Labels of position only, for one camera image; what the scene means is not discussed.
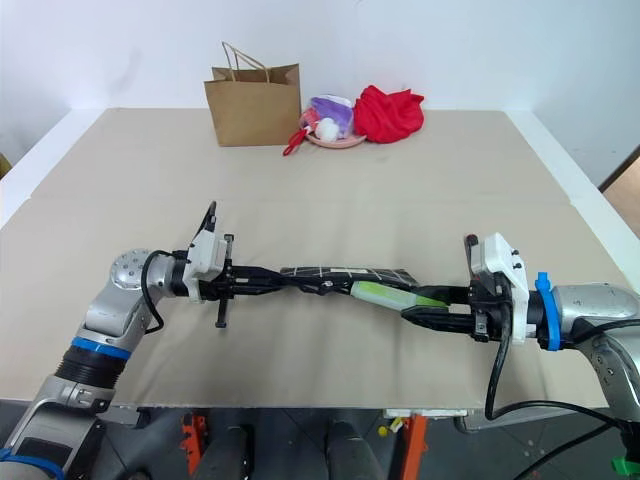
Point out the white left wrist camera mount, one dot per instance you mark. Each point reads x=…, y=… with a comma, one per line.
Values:
x=206, y=255

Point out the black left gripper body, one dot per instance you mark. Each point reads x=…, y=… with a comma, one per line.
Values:
x=225, y=287

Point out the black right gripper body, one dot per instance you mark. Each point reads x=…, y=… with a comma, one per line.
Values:
x=487, y=310

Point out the white fluffy ball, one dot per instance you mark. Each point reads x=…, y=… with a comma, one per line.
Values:
x=327, y=129

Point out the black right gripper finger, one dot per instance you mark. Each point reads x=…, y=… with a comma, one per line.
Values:
x=445, y=292
x=435, y=320

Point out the small yellow ball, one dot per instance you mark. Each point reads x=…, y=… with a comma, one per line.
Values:
x=383, y=430

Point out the yellow box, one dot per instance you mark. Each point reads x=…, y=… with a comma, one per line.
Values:
x=4, y=165

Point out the green plastic part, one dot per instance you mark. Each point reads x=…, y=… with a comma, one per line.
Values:
x=627, y=465

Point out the purple and white pouch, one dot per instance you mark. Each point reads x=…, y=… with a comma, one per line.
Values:
x=332, y=107

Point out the orange stand leg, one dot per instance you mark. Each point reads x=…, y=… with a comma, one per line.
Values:
x=192, y=440
x=414, y=445

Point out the red cloth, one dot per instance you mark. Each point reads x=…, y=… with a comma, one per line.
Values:
x=390, y=115

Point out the beige table cover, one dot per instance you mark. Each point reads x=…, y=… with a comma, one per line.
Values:
x=320, y=200

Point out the light green object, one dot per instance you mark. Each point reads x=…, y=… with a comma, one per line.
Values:
x=385, y=295

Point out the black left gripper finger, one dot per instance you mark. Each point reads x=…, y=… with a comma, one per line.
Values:
x=260, y=273
x=260, y=290

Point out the black grid pouch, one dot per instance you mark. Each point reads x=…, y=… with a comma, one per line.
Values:
x=370, y=275

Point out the brown board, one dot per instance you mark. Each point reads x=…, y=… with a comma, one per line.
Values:
x=625, y=200

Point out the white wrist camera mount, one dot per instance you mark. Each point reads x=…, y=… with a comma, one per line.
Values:
x=206, y=255
x=505, y=260

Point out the pink plate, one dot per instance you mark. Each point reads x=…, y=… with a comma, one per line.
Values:
x=335, y=142

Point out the blue wrist clip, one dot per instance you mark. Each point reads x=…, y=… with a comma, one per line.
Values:
x=550, y=310

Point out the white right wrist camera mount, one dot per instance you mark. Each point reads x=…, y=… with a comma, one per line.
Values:
x=505, y=260

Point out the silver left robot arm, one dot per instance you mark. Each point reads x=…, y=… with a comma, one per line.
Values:
x=105, y=315

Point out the dark rounded shape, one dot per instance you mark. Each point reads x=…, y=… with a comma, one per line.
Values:
x=352, y=452
x=227, y=455

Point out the brown paper bag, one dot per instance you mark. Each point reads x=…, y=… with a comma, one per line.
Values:
x=252, y=110

